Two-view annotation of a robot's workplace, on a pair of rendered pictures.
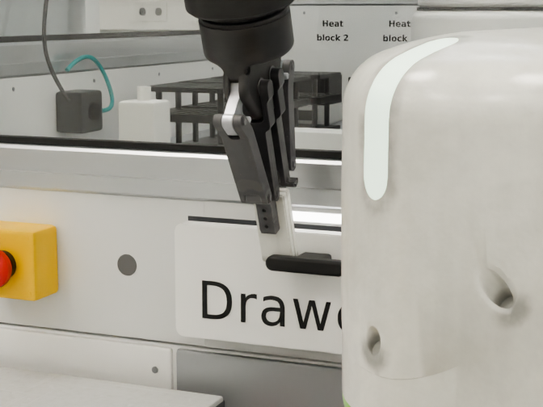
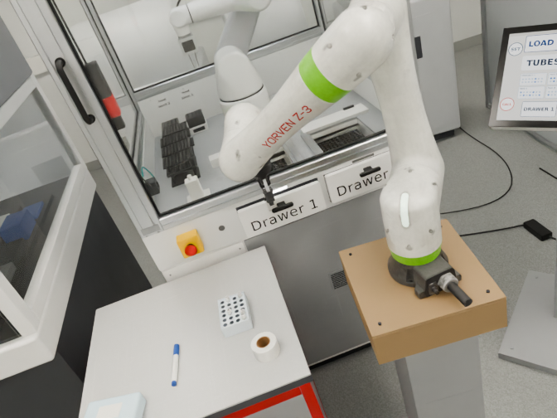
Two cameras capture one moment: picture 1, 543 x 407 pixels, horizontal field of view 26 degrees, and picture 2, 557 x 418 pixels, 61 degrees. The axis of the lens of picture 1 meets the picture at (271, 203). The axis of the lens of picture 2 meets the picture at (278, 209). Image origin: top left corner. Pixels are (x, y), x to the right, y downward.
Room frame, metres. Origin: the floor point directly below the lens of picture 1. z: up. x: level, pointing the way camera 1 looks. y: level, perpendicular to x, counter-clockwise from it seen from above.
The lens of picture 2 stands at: (-0.17, 0.54, 1.72)
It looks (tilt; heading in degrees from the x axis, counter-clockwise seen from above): 32 degrees down; 335
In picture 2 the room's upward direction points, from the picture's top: 19 degrees counter-clockwise
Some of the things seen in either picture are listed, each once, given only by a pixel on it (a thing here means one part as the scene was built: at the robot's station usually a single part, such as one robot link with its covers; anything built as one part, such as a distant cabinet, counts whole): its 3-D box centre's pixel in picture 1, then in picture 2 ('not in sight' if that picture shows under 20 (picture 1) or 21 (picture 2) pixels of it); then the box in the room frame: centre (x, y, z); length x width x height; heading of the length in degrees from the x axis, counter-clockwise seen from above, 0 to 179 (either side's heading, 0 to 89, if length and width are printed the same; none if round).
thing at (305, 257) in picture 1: (311, 262); (282, 206); (1.02, -0.04, 0.91); 0.07 x 0.04 x 0.01; 68
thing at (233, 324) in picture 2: not in sight; (234, 313); (0.87, 0.30, 0.78); 0.12 x 0.08 x 0.04; 156
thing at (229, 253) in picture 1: (321, 291); (283, 209); (1.05, -0.05, 0.87); 0.29 x 0.02 x 0.11; 68
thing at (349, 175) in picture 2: not in sight; (367, 175); (0.94, -0.34, 0.87); 0.29 x 0.02 x 0.11; 68
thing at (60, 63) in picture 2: not in sight; (75, 94); (1.21, 0.35, 1.45); 0.05 x 0.03 x 0.19; 158
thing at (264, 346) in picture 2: not in sight; (265, 347); (0.69, 0.30, 0.78); 0.07 x 0.07 x 0.04
